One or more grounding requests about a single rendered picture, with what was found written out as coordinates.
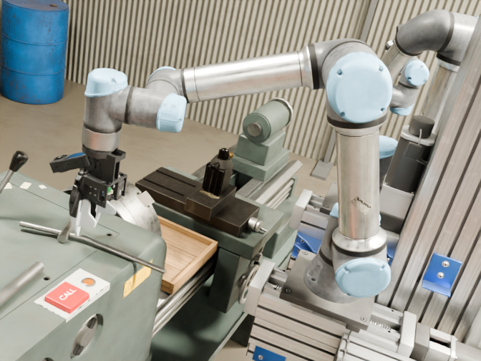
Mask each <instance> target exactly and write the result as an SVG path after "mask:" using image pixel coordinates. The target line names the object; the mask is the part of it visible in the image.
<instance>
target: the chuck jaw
mask: <svg viewBox="0 0 481 361"><path fill-rule="evenodd" d="M136 195H137V196H136V197H137V198H138V199H139V200H140V202H141V203H142V204H143V206H144V207H147V208H148V205H150V204H152V203H153V202H154V200H153V199H152V197H151V196H150V195H149V193H148V192H147V191H145V192H144V193H141V194H140V195H138V194H137V193H136Z"/></svg>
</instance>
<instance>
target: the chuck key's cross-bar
mask: <svg viewBox="0 0 481 361"><path fill-rule="evenodd" d="M19 226H21V227H25V228H30V229H34V230H38V231H43V232H47V233H50V234H56V235H59V233H60V232H61V230H59V229H55V228H50V227H46V226H40V225H37V224H33V223H28V222H24V221H20V223H19ZM69 238H71V239H77V240H80V241H85V242H87V243H89V244H92V245H95V246H97V247H100V248H101V249H104V250H107V251H109V252H112V253H113V254H116V255H118V256H121V257H124V258H126V259H129V260H130V261H133V262H136V263H138V264H141V265H143V266H146V267H148V268H150V269H153V270H155V271H158V272H160V273H162V274H165V272H166V269H165V268H162V267H161V266H158V265H156V264H153V263H150V262H148V261H145V260H144V259H141V258H138V257H136V256H133V255H132V254H129V253H126V252H124V251H121V250H119V249H116V248H114V247H112V246H109V245H107V244H104V243H102V242H100V241H97V240H95V239H92V238H90V237H88V236H83V235H79V236H76V235H75V234H74V233H71V232H69Z"/></svg>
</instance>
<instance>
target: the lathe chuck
mask: <svg viewBox="0 0 481 361"><path fill-rule="evenodd" d="M136 193H137V194H138V195H140V194H141V191H140V190H139V189H138V188H137V187H136V186H134V185H133V184H131V183H130V182H129V181H127V185H126V190H125V196H121V198H120V199H119V200H118V201H120V202H121V203H122V204H123V205H124V206H125V208H126V209H127V210H128V211H129V212H130V214H131V215H132V217H133V218H134V220H135V222H136V224H137V225H138V226H139V227H141V228H144V229H146V230H148V231H151V232H153V233H154V234H157V235H159V236H161V237H162V231H161V227H160V222H159V219H158V217H157V214H156V212H155V209H154V208H153V207H152V204H150V205H148V208H147V207H144V206H143V204H142V203H141V202H140V200H139V199H138V198H137V197H136V196H137V195H136Z"/></svg>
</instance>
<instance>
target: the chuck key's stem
mask: <svg viewBox="0 0 481 361"><path fill-rule="evenodd" d="M73 230H74V229H73V227H72V222H71V219H70V221H67V222H66V224H65V225H64V227H63V229H62V230H61V232H60V233H59V235H58V237H57V240H58V241H59V242H61V243H65V242H67V240H68V238H69V232H71V233H72V232H73Z"/></svg>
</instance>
